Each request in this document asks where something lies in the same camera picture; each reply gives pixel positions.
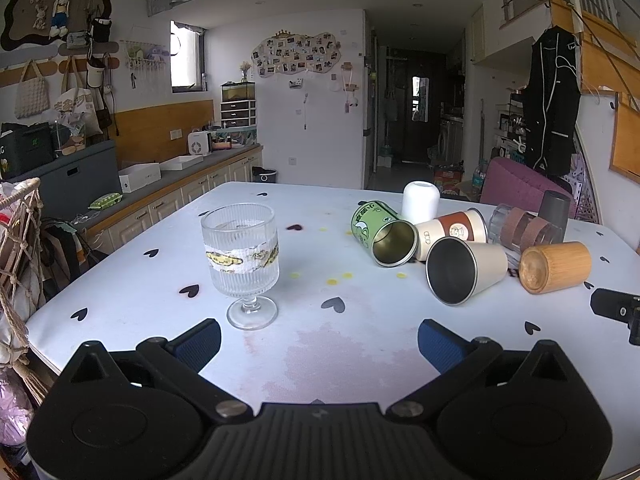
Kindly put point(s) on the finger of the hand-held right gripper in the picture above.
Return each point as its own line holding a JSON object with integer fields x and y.
{"x": 611, "y": 304}

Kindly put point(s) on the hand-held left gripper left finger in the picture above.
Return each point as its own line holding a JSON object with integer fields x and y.
{"x": 197, "y": 345}

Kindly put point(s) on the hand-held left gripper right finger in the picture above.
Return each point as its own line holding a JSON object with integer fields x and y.
{"x": 440, "y": 347}

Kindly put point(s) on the wooden cup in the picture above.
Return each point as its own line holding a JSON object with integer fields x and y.
{"x": 560, "y": 265}

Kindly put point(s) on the beige steel cup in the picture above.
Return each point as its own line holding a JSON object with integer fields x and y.
{"x": 492, "y": 264}

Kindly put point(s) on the dark grey cup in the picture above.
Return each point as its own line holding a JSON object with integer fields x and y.
{"x": 554, "y": 207}

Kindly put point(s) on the white cup with brown band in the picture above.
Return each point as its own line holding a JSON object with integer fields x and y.
{"x": 456, "y": 230}

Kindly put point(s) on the green printed tin cup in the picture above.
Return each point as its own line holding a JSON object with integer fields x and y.
{"x": 369, "y": 220}

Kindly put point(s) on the plain white cup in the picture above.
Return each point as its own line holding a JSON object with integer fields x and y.
{"x": 421, "y": 200}

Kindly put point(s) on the white heart print tablecloth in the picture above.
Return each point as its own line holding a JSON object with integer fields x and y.
{"x": 150, "y": 285}

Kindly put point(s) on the ribbed glass goblet yellow print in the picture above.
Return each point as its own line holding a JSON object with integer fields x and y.
{"x": 240, "y": 240}

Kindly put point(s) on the clear glass with brown sleeve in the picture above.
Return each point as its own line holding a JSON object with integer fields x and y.
{"x": 525, "y": 227}

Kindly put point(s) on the white sideboard cabinet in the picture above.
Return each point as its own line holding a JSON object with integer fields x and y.
{"x": 165, "y": 200}

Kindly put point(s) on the purple chair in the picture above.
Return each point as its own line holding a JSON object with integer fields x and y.
{"x": 510, "y": 180}

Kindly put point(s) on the black backpack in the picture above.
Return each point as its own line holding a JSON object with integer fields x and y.
{"x": 62, "y": 255}

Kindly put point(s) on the green dotted pouch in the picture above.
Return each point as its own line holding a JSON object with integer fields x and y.
{"x": 106, "y": 201}

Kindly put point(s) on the white cardboard box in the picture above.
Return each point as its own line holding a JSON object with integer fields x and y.
{"x": 139, "y": 177}

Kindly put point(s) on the black trash can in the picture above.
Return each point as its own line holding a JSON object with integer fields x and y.
{"x": 265, "y": 175}

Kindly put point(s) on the white tray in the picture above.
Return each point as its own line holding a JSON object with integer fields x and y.
{"x": 181, "y": 162}

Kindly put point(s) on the pink plastic bag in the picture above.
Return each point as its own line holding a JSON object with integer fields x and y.
{"x": 15, "y": 405}

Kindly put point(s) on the white desk fan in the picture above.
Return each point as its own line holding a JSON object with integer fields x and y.
{"x": 199, "y": 144}

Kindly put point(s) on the black coat with white trim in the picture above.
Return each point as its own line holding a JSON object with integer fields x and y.
{"x": 550, "y": 110}

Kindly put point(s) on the grey storage chest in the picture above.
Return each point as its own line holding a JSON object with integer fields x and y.
{"x": 75, "y": 180}

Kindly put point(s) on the small drawer unit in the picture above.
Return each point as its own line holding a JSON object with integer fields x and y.
{"x": 238, "y": 115}

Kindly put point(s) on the glass fish tank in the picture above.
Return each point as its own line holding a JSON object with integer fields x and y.
{"x": 239, "y": 91}

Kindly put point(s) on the black storage bin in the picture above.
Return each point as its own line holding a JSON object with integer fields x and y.
{"x": 27, "y": 147}

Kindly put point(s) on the printed canvas tote bag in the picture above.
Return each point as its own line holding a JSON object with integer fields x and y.
{"x": 75, "y": 105}

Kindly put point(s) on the window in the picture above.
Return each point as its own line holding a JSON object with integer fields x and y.
{"x": 186, "y": 60}

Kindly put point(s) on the cream knitted tote bag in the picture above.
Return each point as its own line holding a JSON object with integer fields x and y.
{"x": 31, "y": 95}

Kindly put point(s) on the cloud shaped photo board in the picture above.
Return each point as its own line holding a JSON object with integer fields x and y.
{"x": 295, "y": 52}

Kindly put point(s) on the blue plush doll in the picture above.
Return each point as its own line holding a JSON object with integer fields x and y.
{"x": 60, "y": 15}

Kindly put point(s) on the brown wall pin board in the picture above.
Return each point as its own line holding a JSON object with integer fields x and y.
{"x": 25, "y": 10}

